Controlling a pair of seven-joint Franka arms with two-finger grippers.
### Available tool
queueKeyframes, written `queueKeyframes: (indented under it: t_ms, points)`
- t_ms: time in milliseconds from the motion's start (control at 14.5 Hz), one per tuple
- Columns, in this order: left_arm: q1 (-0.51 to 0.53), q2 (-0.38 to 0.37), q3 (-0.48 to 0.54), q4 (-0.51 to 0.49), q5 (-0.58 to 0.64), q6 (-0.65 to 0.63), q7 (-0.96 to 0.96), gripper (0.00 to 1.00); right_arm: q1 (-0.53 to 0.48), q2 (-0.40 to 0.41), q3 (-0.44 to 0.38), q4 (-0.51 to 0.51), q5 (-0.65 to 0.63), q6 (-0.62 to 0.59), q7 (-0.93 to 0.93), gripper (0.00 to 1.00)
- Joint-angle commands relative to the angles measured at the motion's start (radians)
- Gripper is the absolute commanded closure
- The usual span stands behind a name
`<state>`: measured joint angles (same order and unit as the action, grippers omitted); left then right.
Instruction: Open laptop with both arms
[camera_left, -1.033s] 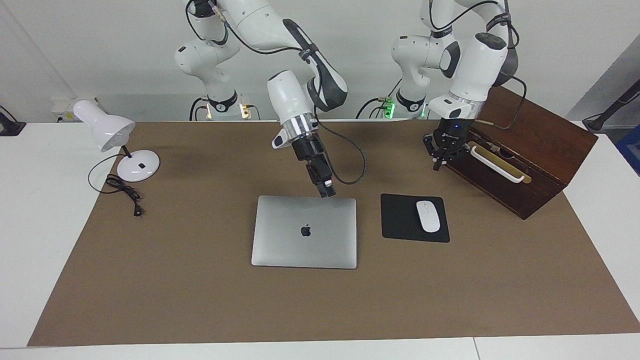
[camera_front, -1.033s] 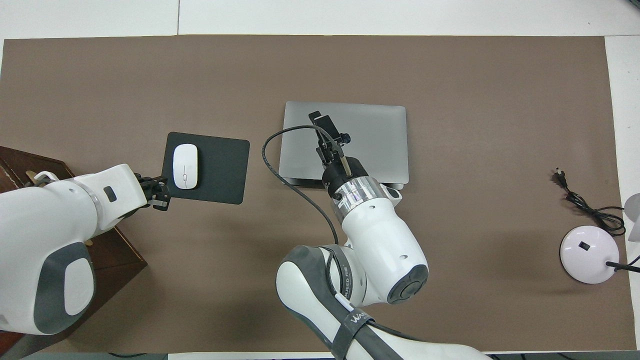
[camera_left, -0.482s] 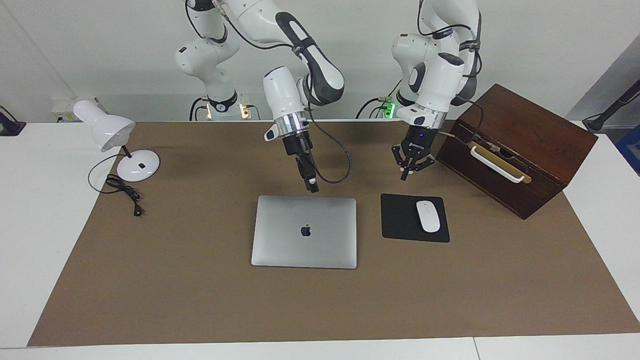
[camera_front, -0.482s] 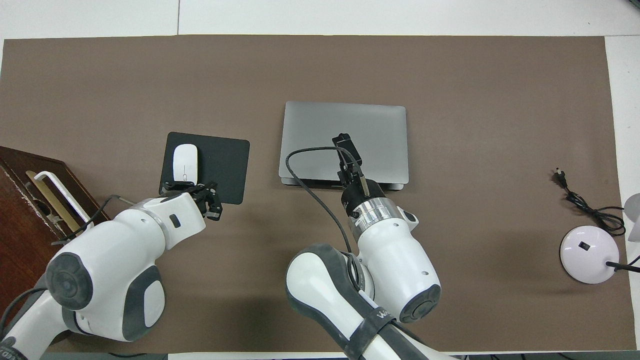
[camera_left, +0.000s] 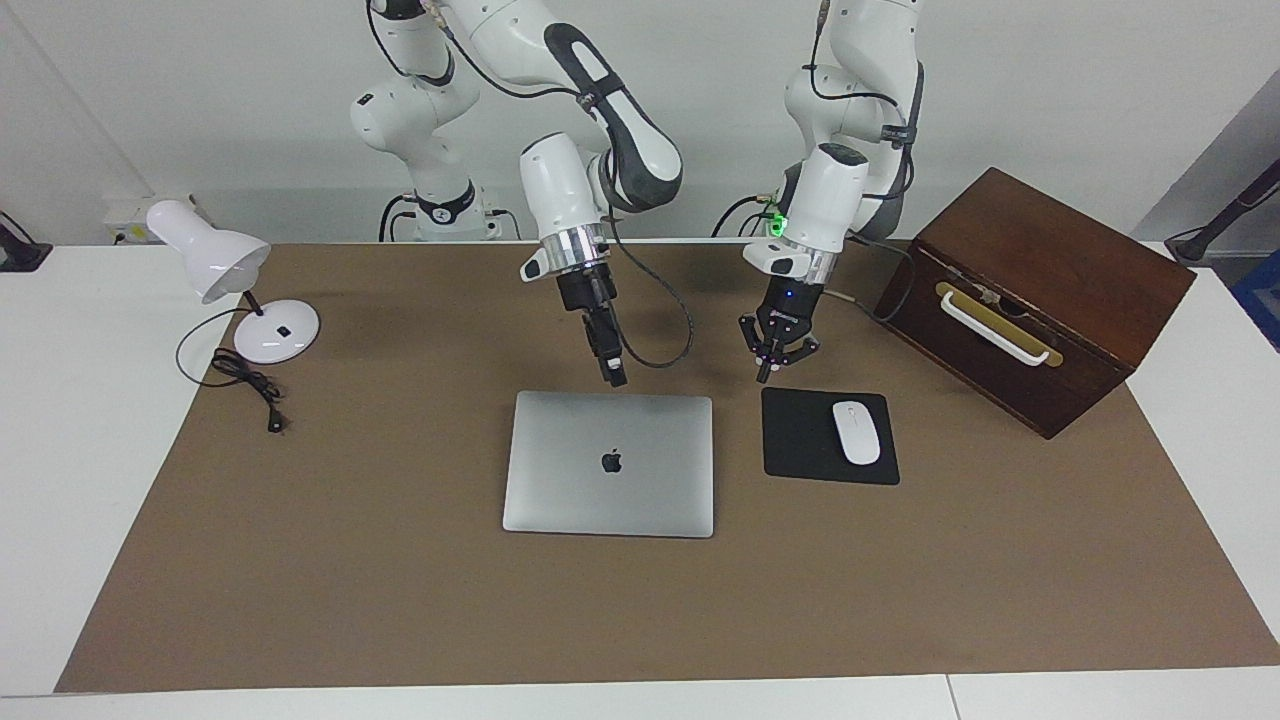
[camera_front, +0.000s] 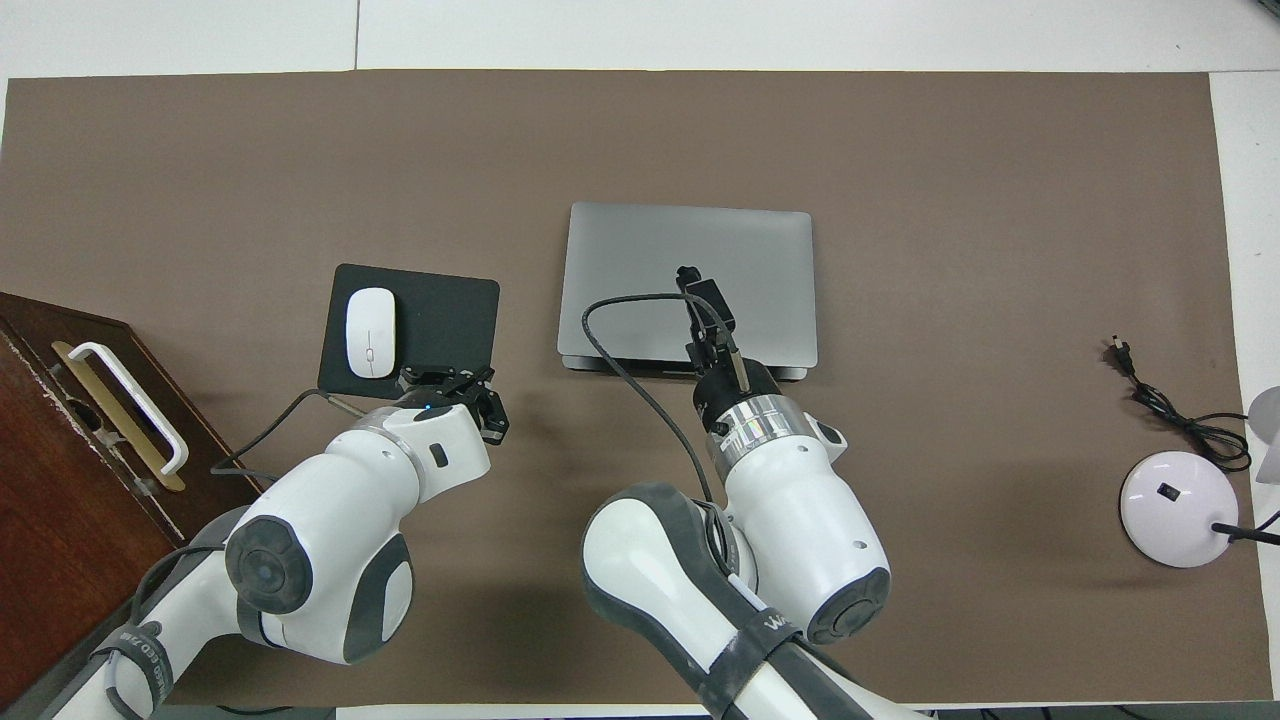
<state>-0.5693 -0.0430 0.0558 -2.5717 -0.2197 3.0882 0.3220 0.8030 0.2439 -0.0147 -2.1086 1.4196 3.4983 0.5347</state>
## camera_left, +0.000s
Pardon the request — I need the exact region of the black mouse pad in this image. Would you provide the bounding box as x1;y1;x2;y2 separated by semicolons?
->
761;387;901;487

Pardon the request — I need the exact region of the white box handle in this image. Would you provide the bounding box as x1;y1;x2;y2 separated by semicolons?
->
940;290;1051;367

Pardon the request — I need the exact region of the dark brown wooden box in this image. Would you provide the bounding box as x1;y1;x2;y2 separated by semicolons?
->
871;167;1197;441

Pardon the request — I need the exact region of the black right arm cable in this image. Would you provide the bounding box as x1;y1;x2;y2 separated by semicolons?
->
365;0;696;369

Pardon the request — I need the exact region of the blue crate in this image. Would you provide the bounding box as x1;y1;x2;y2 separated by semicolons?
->
1230;250;1280;351

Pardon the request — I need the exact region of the white computer mouse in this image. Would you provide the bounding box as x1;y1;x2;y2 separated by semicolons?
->
832;401;882;467

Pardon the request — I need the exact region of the black clamp base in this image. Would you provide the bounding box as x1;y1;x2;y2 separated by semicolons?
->
0;212;53;273

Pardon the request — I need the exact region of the white desk lamp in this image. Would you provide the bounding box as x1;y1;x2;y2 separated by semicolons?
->
146;199;322;365

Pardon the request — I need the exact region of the brown table mat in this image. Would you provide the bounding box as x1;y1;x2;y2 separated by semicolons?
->
55;240;1280;693

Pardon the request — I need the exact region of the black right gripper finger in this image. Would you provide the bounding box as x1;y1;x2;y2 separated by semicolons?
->
585;308;629;389

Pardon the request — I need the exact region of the silver apple laptop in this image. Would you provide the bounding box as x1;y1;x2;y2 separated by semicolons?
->
502;391;715;539

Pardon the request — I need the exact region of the white wall socket strip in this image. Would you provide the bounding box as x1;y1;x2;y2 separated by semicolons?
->
104;195;201;246

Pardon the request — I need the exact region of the black stand leg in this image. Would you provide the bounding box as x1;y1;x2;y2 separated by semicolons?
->
1165;160;1280;263

